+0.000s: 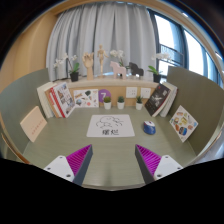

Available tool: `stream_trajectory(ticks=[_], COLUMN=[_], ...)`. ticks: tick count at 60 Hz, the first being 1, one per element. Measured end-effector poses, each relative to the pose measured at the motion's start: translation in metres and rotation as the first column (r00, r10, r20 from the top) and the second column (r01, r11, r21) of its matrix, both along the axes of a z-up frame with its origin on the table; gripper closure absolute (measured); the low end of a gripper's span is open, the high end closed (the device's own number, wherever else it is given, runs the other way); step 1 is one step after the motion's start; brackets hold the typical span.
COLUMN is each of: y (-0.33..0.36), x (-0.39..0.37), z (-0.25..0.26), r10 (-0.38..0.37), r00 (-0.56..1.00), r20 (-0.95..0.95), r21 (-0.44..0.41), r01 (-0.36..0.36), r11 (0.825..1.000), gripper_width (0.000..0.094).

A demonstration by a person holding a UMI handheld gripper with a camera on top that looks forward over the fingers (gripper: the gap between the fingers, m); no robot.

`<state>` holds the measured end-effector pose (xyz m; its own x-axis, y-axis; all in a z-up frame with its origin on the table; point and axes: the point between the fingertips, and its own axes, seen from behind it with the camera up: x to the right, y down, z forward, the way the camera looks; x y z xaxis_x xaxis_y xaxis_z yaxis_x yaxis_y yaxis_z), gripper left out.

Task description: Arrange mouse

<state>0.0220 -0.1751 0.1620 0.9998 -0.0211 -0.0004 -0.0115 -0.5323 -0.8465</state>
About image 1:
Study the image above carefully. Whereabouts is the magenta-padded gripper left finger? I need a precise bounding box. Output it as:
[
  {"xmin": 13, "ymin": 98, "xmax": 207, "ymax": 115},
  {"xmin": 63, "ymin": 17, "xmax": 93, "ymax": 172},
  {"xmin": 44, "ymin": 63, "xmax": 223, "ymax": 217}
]
[{"xmin": 43, "ymin": 144, "xmax": 94, "ymax": 187}]

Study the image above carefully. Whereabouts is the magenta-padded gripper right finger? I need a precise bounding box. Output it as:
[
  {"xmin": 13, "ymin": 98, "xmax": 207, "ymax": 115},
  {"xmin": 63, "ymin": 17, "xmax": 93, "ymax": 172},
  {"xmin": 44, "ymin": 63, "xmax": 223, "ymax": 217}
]
[{"xmin": 134, "ymin": 144, "xmax": 184, "ymax": 185}]

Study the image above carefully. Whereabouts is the blue and white computer mouse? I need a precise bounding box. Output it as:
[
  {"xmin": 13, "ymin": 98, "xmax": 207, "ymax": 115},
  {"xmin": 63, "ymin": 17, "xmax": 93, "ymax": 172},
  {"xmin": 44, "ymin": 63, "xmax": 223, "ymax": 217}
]
[{"xmin": 143, "ymin": 120, "xmax": 157, "ymax": 136}]

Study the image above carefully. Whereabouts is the white doodle-print mouse pad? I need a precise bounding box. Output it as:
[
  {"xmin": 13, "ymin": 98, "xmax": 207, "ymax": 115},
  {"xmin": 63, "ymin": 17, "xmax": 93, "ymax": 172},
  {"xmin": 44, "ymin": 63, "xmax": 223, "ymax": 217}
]
[{"xmin": 86, "ymin": 114, "xmax": 136, "ymax": 138}]

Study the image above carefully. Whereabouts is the colourful food sticker card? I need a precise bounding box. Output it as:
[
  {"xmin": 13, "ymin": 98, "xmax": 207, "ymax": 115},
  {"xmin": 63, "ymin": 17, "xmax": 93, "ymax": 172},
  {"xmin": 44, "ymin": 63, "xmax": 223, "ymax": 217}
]
[{"xmin": 169, "ymin": 105, "xmax": 199, "ymax": 143}]

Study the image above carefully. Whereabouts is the small succulent in white pot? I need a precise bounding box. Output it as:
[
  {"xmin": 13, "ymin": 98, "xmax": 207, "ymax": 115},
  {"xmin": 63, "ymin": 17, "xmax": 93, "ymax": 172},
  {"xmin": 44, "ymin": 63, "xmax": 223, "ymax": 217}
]
[
  {"xmin": 135, "ymin": 95, "xmax": 144, "ymax": 111},
  {"xmin": 102, "ymin": 95, "xmax": 113, "ymax": 111},
  {"xmin": 116, "ymin": 95, "xmax": 126, "ymax": 110}
]

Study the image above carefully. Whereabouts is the stack of white books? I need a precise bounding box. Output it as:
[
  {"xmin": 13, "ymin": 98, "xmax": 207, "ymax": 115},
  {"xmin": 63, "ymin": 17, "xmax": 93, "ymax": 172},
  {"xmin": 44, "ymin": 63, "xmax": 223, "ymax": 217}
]
[{"xmin": 159, "ymin": 81, "xmax": 179, "ymax": 118}]

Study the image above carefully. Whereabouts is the black book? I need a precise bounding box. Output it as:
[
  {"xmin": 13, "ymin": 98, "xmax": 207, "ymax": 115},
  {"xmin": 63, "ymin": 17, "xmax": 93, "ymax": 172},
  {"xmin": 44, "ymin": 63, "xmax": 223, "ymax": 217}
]
[{"xmin": 144, "ymin": 83, "xmax": 172, "ymax": 117}]

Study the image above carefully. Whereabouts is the orange book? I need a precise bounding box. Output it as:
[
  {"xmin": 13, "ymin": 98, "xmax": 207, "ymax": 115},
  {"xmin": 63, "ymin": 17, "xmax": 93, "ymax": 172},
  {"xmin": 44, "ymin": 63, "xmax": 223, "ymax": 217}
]
[{"xmin": 44, "ymin": 87, "xmax": 63, "ymax": 118}]

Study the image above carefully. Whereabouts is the red-edged picture magazine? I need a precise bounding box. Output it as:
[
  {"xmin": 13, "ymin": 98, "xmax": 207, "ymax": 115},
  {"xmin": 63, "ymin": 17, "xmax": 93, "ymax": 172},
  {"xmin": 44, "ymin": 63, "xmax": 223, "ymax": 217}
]
[{"xmin": 49, "ymin": 82, "xmax": 76, "ymax": 119}]

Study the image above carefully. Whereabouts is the white sticker sheet card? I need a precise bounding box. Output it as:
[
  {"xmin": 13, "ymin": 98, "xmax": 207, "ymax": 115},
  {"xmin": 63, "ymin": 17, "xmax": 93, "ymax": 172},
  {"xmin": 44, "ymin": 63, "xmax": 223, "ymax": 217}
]
[{"xmin": 73, "ymin": 88, "xmax": 100, "ymax": 109}]

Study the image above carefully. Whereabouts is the white book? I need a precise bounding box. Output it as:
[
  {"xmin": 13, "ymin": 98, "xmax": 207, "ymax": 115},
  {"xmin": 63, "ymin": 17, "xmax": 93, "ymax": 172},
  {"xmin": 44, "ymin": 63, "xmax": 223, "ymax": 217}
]
[{"xmin": 36, "ymin": 81, "xmax": 58, "ymax": 119}]

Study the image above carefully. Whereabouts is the green divider panel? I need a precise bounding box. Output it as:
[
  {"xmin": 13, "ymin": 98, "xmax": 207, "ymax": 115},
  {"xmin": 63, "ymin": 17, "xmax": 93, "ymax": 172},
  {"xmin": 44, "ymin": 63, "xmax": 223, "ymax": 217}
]
[
  {"xmin": 166, "ymin": 65, "xmax": 224, "ymax": 156},
  {"xmin": 0, "ymin": 68, "xmax": 51, "ymax": 154}
]

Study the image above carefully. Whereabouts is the round purple number sign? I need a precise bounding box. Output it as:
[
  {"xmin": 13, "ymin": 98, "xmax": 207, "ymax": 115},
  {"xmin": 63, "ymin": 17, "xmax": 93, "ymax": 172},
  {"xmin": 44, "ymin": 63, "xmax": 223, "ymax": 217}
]
[{"xmin": 98, "ymin": 88, "xmax": 112, "ymax": 103}]

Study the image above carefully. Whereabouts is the white orchid in black pot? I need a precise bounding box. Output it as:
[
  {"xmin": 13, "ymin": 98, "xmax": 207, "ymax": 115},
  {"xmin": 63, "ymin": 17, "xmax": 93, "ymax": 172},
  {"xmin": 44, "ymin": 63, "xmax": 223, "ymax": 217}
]
[
  {"xmin": 53, "ymin": 52, "xmax": 81, "ymax": 83},
  {"xmin": 109, "ymin": 49, "xmax": 129, "ymax": 70},
  {"xmin": 147, "ymin": 52, "xmax": 173, "ymax": 84}
]

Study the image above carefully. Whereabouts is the light wooden shelf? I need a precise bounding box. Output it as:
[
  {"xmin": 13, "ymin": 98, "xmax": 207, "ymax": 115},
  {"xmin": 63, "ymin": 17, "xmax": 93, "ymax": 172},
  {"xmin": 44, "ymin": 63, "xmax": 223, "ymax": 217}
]
[{"xmin": 54, "ymin": 76, "xmax": 160, "ymax": 108}]

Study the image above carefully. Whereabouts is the dark wooden horse figure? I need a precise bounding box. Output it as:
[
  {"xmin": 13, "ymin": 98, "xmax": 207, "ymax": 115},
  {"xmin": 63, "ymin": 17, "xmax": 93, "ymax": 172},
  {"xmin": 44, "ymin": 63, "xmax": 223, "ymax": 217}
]
[{"xmin": 128, "ymin": 61, "xmax": 145, "ymax": 78}]

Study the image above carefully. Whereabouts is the wooden hand model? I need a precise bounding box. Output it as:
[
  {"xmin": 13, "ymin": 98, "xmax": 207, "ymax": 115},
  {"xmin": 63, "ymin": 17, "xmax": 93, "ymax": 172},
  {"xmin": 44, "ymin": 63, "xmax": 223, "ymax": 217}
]
[{"xmin": 82, "ymin": 52, "xmax": 95, "ymax": 81}]

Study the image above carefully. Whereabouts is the pink wooden horse figure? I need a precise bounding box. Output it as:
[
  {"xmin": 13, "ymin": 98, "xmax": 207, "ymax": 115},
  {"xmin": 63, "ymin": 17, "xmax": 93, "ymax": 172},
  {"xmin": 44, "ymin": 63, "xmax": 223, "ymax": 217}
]
[{"xmin": 110, "ymin": 60, "xmax": 128, "ymax": 80}]

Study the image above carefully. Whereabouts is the wooden mannequin figure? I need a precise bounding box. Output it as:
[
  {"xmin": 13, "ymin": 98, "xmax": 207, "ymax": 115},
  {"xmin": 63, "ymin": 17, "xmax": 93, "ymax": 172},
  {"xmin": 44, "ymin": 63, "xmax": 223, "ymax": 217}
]
[{"xmin": 96, "ymin": 44, "xmax": 109, "ymax": 79}]

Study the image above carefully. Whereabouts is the dark-framed window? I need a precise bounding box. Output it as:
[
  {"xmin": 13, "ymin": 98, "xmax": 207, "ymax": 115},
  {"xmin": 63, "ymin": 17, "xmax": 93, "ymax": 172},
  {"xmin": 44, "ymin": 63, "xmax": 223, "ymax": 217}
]
[{"xmin": 146, "ymin": 8, "xmax": 224, "ymax": 88}]

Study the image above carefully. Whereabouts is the grey curtain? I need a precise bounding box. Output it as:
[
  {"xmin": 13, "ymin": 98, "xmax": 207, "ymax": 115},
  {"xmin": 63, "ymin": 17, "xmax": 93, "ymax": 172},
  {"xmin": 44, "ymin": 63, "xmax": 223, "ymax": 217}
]
[{"xmin": 45, "ymin": 2, "xmax": 158, "ymax": 83}]

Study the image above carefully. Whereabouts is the white wall outlet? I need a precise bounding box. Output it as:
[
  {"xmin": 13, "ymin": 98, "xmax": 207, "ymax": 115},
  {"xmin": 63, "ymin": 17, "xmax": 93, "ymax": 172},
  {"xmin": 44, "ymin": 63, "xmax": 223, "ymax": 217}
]
[
  {"xmin": 125, "ymin": 86, "xmax": 138, "ymax": 99},
  {"xmin": 140, "ymin": 87, "xmax": 152, "ymax": 99}
]

